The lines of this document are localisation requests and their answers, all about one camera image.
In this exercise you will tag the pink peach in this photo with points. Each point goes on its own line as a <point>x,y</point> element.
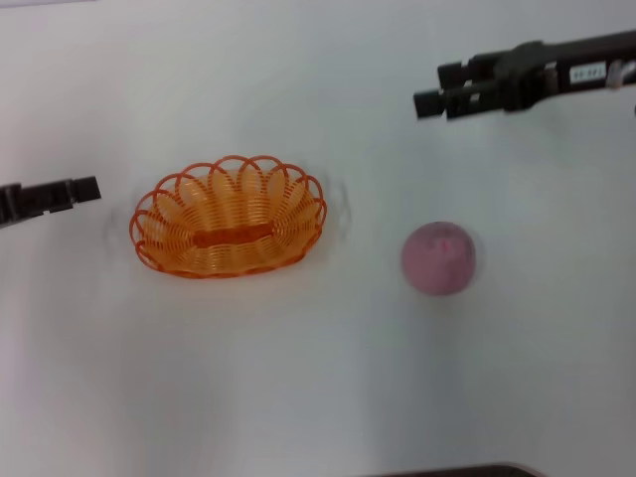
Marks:
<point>437,258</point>

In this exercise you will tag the orange plastic woven basket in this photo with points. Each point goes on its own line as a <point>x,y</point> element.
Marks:
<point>228,223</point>

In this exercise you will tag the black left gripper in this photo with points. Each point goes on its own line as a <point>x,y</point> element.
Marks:
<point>7,208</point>

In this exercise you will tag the white number label sticker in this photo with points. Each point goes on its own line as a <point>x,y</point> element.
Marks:
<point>587,73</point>

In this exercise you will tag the silver metal knob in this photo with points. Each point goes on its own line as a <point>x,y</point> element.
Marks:
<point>621,75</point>

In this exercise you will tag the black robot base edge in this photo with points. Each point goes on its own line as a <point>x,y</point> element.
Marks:
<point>462,471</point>

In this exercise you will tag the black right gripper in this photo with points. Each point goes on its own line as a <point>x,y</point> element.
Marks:
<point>546,69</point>

